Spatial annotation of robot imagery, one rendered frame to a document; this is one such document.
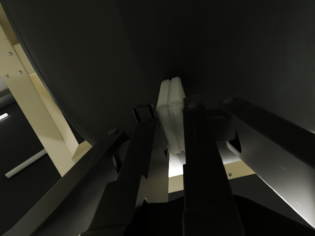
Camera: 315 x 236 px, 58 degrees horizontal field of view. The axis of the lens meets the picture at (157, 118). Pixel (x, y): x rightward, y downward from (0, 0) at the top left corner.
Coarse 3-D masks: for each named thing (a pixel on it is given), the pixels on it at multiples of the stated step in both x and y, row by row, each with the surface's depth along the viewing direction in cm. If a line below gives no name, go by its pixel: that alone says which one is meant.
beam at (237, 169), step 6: (234, 162) 85; (240, 162) 85; (228, 168) 86; (234, 168) 86; (240, 168) 86; (246, 168) 85; (180, 174) 87; (228, 174) 87; (234, 174) 87; (240, 174) 87; (246, 174) 87; (174, 180) 88; (180, 180) 88; (168, 186) 89; (174, 186) 89; (180, 186) 89; (168, 192) 91
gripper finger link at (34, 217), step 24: (96, 144) 14; (120, 144) 14; (72, 168) 12; (96, 168) 12; (48, 192) 11; (72, 192) 11; (96, 192) 12; (24, 216) 10; (48, 216) 9; (72, 216) 10
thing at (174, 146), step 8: (168, 80) 22; (160, 88) 20; (168, 88) 20; (160, 96) 18; (168, 96) 18; (160, 104) 16; (168, 104) 16; (160, 112) 16; (168, 112) 16; (160, 120) 16; (168, 120) 16; (168, 128) 16; (168, 136) 16; (176, 136) 16; (168, 144) 16; (176, 144) 16; (176, 152) 17
